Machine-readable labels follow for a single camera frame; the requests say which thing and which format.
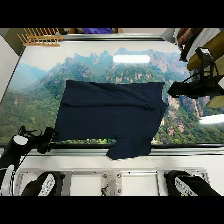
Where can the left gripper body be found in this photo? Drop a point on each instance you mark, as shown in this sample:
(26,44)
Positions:
(46,140)

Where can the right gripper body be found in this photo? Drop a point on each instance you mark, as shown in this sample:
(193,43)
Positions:
(186,89)

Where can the navy blue T-shirt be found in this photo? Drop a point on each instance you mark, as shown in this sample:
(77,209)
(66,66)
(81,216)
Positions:
(110,113)

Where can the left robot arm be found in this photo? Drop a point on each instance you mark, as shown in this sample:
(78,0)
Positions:
(11,153)

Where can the khaki garment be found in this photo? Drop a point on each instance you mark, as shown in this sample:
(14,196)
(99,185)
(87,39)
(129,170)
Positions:
(216,101)

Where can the mustard garment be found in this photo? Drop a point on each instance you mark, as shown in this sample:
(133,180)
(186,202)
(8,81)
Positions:
(208,53)

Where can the white garment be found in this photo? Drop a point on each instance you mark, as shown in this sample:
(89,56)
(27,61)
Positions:
(205,40)

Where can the brown garment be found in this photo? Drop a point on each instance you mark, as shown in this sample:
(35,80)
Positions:
(186,34)

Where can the wooden hanger rack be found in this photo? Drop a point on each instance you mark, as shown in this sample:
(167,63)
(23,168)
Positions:
(41,38)

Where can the purple garment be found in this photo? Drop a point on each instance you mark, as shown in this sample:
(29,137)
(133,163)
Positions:
(97,30)

